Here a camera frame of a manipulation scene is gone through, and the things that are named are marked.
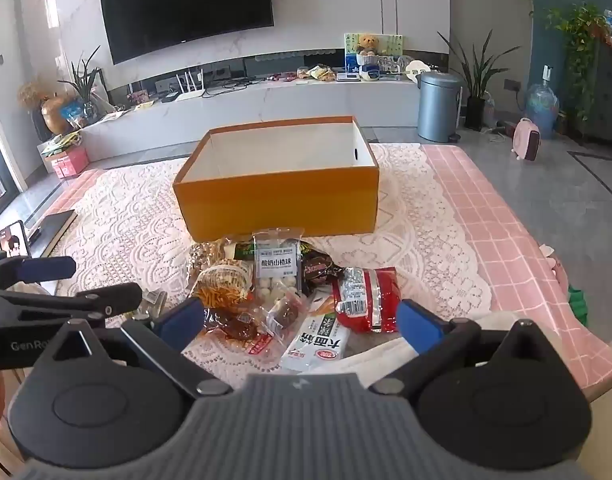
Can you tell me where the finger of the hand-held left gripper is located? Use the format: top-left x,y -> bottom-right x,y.
0,282 -> 144,331
0,251 -> 77,288

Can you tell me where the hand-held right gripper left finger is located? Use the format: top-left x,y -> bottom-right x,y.
36,301 -> 234,401

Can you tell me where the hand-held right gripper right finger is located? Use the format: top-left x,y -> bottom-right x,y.
368,299 -> 569,397

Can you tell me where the orange crispy snack packet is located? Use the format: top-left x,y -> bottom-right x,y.
187,241 -> 257,311

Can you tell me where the clear packet of white balls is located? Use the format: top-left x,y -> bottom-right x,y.
251,228 -> 307,313

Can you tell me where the orange cardboard box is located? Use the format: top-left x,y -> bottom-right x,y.
172,116 -> 380,243

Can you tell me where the small grey metal object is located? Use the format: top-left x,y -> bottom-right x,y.
145,291 -> 168,319

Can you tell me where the dark notebook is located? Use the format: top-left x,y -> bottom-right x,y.
28,209 -> 78,256

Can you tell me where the smartphone with lit screen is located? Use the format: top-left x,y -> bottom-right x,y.
0,220 -> 32,261

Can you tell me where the red snack packet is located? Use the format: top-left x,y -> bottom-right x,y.
332,266 -> 402,335

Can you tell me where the brown braised meat packet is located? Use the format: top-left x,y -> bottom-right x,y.
203,307 -> 277,356

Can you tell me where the white lace tablecloth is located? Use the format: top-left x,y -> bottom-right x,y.
51,142 -> 494,376

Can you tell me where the small clear packet red fruit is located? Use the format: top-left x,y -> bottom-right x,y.
263,292 -> 307,336

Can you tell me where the pink gift box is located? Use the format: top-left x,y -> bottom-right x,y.
51,147 -> 90,179

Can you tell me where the white and green snack packet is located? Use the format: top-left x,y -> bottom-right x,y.
278,305 -> 354,375

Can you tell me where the dark brown snack packet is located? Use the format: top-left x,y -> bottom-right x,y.
298,240 -> 344,296

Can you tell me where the golden vase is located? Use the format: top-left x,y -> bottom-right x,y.
40,95 -> 74,136

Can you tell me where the green plant in glass vase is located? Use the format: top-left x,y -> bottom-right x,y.
58,45 -> 104,122

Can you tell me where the pink space heater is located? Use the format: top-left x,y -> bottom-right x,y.
512,117 -> 543,162

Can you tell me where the grey pedal trash can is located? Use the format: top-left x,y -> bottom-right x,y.
417,71 -> 463,143

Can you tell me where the potted snake plant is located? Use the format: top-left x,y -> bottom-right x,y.
436,30 -> 507,131

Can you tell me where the white router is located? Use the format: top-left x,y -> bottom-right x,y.
173,71 -> 207,100

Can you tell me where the white television stand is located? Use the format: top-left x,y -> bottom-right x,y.
78,67 -> 422,161

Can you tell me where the blue water bottle with pump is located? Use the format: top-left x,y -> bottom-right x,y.
525,65 -> 561,140

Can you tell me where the white round plate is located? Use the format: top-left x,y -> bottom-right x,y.
405,59 -> 432,83

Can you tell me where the pile of snack bags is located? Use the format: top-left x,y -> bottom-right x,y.
296,64 -> 337,82

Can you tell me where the black television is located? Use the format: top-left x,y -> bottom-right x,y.
98,0 -> 276,66

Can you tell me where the blue-grey cabinet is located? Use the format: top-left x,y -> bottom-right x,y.
583,35 -> 612,148

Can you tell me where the trailing pothos plant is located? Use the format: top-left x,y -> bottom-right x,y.
546,2 -> 607,126

